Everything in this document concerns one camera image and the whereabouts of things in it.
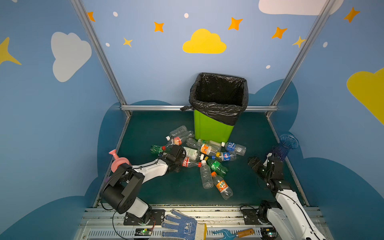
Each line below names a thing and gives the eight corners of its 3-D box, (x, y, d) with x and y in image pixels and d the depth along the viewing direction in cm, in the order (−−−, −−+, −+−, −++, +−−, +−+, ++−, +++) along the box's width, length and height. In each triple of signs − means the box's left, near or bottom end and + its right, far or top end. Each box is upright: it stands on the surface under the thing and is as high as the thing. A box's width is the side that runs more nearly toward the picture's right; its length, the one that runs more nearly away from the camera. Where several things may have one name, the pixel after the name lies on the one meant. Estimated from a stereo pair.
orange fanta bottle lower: (225, 200, 80) (226, 198, 77) (208, 176, 89) (209, 174, 85) (233, 194, 82) (235, 192, 79) (216, 172, 91) (217, 169, 87)
